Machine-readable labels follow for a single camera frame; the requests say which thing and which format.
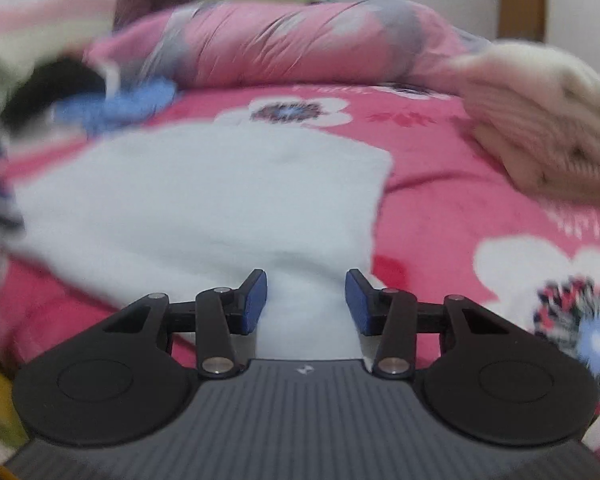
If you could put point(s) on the black garment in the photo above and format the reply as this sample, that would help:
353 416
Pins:
45 90

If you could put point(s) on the light blue garment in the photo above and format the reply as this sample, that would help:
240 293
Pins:
120 105

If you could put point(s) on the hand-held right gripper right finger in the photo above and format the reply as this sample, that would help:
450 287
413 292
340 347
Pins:
355 307

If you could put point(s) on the white button shirt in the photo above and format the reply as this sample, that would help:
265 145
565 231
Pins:
205 200

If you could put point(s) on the beige folded cloth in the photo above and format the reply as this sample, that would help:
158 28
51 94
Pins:
520 165

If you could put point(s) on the pink grey floral duvet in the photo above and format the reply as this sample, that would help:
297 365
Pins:
305 40

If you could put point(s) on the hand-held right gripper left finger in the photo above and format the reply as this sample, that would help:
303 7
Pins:
257 305

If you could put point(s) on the pink floral bed blanket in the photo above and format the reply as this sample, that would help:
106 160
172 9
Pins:
430 210

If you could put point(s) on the pink white headboard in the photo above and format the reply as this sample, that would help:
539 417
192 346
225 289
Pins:
10 35

